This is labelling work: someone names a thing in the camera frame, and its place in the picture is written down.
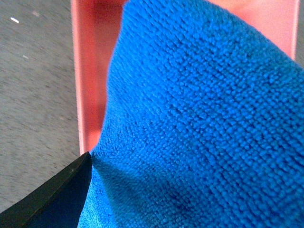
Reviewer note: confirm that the pink plastic tray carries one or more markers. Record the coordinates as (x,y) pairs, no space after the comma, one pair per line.
(96,25)

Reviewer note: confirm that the blue microfiber cloth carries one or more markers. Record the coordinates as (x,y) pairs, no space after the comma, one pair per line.
(204,125)

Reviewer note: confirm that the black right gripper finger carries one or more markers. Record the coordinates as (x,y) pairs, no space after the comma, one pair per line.
(57,203)

